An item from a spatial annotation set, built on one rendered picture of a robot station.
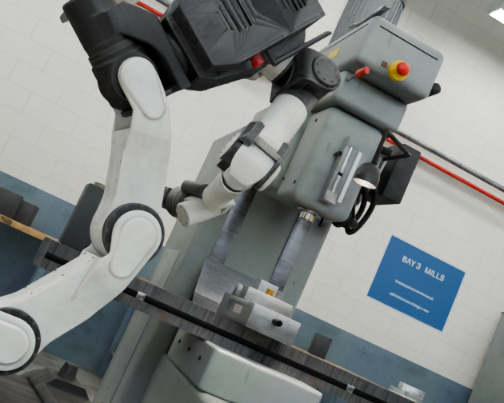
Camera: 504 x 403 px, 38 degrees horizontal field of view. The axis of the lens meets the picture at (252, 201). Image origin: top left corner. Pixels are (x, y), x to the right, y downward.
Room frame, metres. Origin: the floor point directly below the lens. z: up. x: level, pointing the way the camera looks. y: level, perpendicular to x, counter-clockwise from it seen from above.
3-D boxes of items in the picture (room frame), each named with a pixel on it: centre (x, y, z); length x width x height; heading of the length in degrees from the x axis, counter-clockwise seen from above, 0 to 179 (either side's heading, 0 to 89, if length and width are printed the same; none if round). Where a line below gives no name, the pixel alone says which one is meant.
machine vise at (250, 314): (2.22, -0.15, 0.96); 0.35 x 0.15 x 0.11; 14
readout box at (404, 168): (2.63, -0.43, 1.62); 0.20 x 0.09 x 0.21; 14
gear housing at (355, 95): (2.30, -0.17, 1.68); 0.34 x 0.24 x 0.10; 14
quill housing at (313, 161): (2.26, -0.18, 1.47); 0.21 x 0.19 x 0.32; 104
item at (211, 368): (2.25, -0.18, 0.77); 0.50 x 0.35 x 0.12; 14
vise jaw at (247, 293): (2.19, -0.16, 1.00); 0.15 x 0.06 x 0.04; 104
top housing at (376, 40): (2.27, -0.17, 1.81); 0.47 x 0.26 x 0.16; 14
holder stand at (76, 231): (2.13, 0.35, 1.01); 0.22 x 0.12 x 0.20; 106
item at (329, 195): (2.15, -0.20, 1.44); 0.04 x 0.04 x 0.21; 14
